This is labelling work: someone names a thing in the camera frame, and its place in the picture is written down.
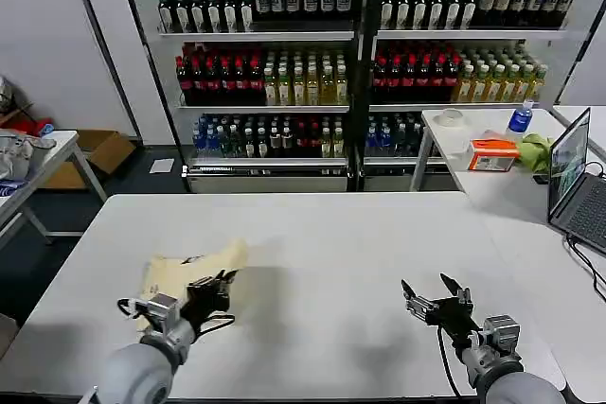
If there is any blue white package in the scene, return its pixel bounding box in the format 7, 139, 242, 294
0, 178, 27, 198

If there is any silver metal object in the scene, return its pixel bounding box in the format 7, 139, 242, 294
0, 76, 21, 115

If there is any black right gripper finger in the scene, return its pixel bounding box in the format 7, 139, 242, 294
401, 279, 435, 325
439, 272, 474, 313

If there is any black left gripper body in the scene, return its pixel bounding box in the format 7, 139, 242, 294
182, 280, 233, 329

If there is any red cloth item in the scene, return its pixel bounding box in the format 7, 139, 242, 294
0, 117, 55, 138

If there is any orange white tissue box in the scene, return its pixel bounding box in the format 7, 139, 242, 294
468, 138, 521, 172

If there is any dark grey laptop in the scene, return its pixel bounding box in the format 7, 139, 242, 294
546, 108, 606, 256

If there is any blue label water bottle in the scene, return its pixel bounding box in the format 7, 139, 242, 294
505, 99, 535, 140

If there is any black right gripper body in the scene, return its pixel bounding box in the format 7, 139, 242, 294
425, 297, 480, 346

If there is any clear plastic bags pile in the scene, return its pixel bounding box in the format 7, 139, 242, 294
0, 133, 57, 182

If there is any white side table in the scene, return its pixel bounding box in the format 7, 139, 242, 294
0, 131, 109, 248

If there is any black laptop cable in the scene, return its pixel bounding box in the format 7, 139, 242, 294
564, 233, 606, 304

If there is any brown cardboard box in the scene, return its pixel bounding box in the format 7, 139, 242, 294
39, 129, 137, 191

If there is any white tape roll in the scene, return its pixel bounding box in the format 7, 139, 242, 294
434, 108, 470, 129

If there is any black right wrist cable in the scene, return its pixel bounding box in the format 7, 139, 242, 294
437, 325, 463, 398

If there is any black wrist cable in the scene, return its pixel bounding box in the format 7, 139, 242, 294
196, 312, 237, 337
437, 325, 463, 398

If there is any shelf unit with bottles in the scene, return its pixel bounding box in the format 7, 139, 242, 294
113, 0, 368, 194
362, 0, 586, 192

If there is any cream shirt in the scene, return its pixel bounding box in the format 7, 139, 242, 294
135, 237, 250, 332

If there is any green cloth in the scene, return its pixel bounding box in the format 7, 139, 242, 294
515, 133, 556, 175

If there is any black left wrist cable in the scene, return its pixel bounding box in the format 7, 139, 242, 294
196, 312, 237, 337

